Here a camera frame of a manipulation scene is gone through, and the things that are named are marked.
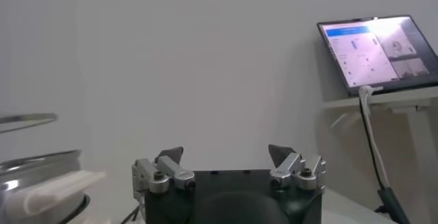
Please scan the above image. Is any laptop screen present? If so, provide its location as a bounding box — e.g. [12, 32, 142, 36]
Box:
[316, 14, 438, 97]

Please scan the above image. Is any white side desk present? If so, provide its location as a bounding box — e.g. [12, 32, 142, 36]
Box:
[321, 86, 438, 224]

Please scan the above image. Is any black laptop cable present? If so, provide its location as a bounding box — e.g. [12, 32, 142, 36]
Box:
[358, 95, 387, 192]

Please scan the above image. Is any white laptop cable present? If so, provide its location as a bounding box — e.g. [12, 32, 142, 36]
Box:
[358, 85, 391, 189]

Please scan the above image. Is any white electric cooker base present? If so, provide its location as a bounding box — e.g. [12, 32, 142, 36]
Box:
[61, 193, 112, 224]

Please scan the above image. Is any black cylindrical adapter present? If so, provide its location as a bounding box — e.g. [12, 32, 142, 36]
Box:
[375, 186, 412, 224]

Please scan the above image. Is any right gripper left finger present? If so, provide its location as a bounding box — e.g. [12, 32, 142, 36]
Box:
[131, 146, 197, 195]

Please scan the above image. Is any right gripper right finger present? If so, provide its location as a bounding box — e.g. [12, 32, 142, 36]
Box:
[268, 144, 328, 192]

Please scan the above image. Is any stainless steel steamer pot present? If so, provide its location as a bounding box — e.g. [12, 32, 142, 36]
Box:
[0, 149, 107, 224]

